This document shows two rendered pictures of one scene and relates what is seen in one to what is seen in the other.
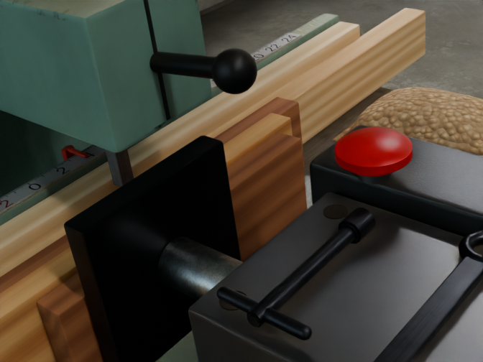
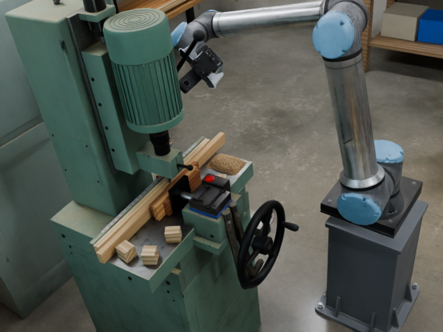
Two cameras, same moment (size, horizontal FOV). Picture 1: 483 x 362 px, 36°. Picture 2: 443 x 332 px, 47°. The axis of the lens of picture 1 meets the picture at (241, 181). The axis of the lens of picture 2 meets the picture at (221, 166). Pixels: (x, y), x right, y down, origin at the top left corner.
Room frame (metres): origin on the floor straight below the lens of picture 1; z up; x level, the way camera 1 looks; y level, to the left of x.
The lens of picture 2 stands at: (-0.97, 0.09, 1.98)
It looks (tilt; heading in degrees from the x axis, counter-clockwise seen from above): 37 degrees down; 352
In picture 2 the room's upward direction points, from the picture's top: 8 degrees counter-clockwise
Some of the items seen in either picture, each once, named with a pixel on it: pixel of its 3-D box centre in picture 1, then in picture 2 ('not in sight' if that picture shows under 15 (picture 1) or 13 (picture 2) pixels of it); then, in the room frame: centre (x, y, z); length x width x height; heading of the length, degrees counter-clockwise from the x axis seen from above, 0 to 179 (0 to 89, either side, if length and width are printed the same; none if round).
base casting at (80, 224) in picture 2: not in sight; (151, 213); (0.46, 0.15, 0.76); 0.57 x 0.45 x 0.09; 45
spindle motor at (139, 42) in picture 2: not in sight; (146, 72); (0.37, 0.07, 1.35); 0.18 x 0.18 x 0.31
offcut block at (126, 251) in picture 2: not in sight; (126, 251); (0.13, 0.24, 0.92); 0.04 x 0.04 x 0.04; 35
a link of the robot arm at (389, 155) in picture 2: not in sight; (380, 167); (0.38, -0.70, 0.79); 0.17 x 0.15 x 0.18; 136
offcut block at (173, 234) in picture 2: not in sight; (173, 234); (0.16, 0.09, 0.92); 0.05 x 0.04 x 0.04; 77
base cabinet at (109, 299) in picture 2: not in sight; (169, 286); (0.45, 0.15, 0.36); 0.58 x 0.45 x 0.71; 45
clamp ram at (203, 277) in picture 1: (208, 276); (187, 196); (0.28, 0.02, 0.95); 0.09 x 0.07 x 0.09; 135
